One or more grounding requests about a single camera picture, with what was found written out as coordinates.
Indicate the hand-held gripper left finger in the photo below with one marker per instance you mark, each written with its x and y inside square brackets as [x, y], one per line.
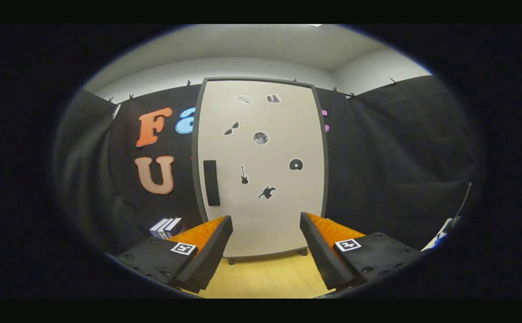
[207, 260]

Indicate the white cabinet door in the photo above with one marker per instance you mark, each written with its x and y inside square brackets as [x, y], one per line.
[270, 220]

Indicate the white and blue object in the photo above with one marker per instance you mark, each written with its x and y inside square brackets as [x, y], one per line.
[438, 235]

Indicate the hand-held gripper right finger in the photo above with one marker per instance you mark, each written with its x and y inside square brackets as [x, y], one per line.
[321, 255]

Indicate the row of black cloth clips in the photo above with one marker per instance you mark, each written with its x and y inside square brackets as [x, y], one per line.
[188, 84]

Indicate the black backdrop cloth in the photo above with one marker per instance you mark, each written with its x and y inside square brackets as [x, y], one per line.
[377, 157]

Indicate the white spined book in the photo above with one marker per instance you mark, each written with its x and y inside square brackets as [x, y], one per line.
[164, 227]
[157, 228]
[173, 226]

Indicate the grey cabinet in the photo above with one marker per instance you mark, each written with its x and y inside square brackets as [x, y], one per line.
[194, 170]

